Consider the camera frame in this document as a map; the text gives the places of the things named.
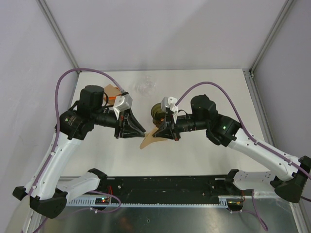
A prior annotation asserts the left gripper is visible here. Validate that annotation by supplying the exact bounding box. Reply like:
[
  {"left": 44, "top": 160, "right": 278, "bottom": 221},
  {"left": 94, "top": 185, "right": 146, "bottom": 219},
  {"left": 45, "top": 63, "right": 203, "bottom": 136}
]
[{"left": 92, "top": 108, "right": 145, "bottom": 138}]

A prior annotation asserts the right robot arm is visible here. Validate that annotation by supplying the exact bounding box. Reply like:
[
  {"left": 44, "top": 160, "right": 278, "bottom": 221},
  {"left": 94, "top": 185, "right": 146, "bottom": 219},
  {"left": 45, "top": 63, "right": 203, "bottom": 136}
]
[{"left": 151, "top": 95, "right": 311, "bottom": 203}]

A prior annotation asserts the clear glass dripper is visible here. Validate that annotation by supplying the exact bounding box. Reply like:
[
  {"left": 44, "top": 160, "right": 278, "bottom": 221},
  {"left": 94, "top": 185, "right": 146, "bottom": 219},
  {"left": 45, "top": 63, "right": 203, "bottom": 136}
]
[{"left": 133, "top": 76, "right": 156, "bottom": 97}]

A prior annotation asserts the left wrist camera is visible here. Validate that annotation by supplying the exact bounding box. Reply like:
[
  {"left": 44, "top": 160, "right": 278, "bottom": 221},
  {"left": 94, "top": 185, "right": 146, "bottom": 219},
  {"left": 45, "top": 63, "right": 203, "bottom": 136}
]
[{"left": 113, "top": 94, "right": 133, "bottom": 119}]

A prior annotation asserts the orange coffee filter box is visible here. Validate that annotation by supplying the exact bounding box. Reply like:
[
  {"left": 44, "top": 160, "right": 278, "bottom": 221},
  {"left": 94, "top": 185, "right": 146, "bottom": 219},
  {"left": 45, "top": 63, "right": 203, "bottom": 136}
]
[{"left": 106, "top": 87, "right": 121, "bottom": 100}]

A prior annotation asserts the grey cable duct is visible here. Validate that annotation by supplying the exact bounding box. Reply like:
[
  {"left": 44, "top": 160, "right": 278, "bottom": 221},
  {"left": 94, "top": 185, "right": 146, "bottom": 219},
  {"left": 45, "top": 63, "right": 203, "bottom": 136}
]
[{"left": 66, "top": 196, "right": 243, "bottom": 209}]

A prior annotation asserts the brown paper coffee filter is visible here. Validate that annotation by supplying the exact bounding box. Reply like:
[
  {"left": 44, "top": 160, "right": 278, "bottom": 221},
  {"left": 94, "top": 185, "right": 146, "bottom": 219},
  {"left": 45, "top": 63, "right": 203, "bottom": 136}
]
[{"left": 139, "top": 127, "right": 168, "bottom": 150}]

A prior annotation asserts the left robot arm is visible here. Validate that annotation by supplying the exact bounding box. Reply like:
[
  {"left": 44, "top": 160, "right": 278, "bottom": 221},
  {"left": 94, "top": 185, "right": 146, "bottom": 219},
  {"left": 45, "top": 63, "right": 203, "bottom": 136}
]
[{"left": 13, "top": 85, "right": 145, "bottom": 219}]

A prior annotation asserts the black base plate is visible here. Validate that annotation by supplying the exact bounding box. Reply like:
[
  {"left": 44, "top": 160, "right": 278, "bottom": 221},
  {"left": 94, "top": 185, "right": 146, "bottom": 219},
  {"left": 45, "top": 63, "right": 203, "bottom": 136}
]
[{"left": 79, "top": 175, "right": 255, "bottom": 205}]

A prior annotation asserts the dark green dripper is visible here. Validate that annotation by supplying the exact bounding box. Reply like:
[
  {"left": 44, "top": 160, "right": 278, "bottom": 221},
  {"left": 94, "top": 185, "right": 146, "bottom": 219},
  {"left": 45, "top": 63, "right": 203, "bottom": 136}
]
[{"left": 151, "top": 103, "right": 166, "bottom": 127}]

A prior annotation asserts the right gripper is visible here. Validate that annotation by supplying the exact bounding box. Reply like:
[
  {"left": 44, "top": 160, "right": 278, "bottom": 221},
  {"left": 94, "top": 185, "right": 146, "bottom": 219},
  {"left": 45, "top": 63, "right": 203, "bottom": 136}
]
[{"left": 153, "top": 111, "right": 208, "bottom": 142}]

